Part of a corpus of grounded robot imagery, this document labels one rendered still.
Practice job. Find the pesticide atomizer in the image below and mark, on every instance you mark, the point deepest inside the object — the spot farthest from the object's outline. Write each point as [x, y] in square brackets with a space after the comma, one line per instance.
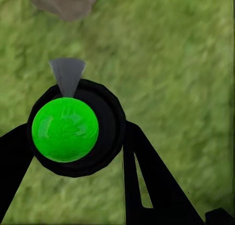
[77, 127]

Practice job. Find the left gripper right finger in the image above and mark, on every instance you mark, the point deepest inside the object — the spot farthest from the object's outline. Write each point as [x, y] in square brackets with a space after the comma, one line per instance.
[170, 205]

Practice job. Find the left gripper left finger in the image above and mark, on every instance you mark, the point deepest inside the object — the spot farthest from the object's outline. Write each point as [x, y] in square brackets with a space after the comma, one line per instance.
[15, 157]

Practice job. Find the tree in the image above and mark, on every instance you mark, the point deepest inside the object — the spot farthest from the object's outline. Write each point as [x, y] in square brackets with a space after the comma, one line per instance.
[67, 10]

